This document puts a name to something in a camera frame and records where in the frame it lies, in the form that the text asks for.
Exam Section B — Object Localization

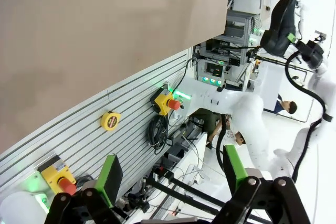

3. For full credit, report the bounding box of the black metal frame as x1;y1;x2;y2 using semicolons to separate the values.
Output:
146;171;274;224

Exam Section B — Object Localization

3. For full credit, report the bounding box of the yellow emergency stop box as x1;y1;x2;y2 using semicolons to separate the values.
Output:
150;87;182;116
37;155;78;196

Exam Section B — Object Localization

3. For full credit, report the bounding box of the black leather dress shoe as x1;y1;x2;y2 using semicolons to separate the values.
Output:
259;0;298;57

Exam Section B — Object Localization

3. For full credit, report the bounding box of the person in dark green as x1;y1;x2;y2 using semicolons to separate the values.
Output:
188;108;246;150

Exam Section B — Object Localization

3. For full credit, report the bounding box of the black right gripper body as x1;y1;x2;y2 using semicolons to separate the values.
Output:
296;39;326;70

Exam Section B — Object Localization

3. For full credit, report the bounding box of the black cable coil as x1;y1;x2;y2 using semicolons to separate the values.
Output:
148;115;169;156
75;173;96;187

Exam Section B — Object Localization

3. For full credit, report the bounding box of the aluminium equipment rack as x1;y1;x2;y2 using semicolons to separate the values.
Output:
194;8;263;91

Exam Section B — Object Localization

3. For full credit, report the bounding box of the yellow tape measure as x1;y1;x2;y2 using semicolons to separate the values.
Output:
100;110;122;132

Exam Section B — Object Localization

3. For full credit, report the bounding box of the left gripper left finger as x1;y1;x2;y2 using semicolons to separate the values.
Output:
43;154;124;224

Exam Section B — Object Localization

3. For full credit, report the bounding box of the person in blue shirt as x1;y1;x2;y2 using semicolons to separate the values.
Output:
277;93;298;115

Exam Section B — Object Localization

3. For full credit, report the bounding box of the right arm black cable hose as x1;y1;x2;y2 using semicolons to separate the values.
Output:
285;50;329;183

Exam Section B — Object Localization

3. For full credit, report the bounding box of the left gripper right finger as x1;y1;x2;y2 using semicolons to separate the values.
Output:
211;144;312;224

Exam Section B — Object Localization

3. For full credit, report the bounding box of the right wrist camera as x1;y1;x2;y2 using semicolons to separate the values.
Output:
314;31;328;42

